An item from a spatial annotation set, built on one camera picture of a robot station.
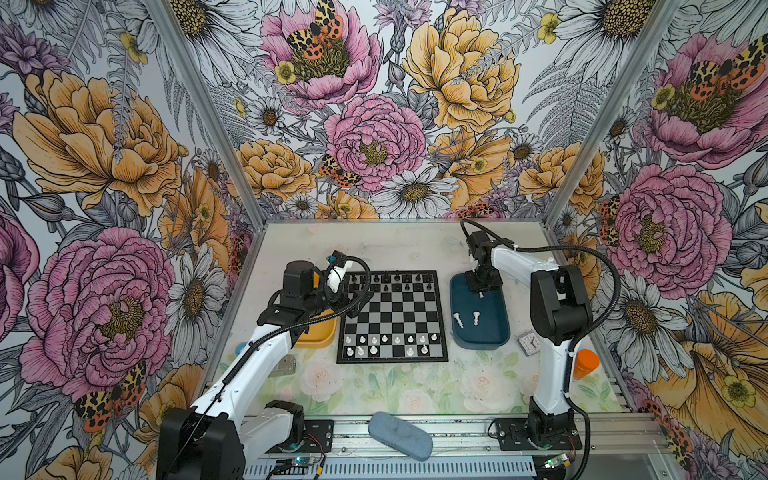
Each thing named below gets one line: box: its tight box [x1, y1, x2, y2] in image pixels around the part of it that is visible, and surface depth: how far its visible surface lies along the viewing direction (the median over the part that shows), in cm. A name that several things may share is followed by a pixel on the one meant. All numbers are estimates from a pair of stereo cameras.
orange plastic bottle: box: [573, 349, 600, 379], surface depth 79 cm
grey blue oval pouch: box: [368, 411, 433, 462], surface depth 74 cm
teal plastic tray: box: [450, 272, 511, 351], surface depth 96 cm
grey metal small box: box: [267, 354, 297, 378], surface depth 84 cm
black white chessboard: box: [336, 270, 449, 364], surface depth 93 cm
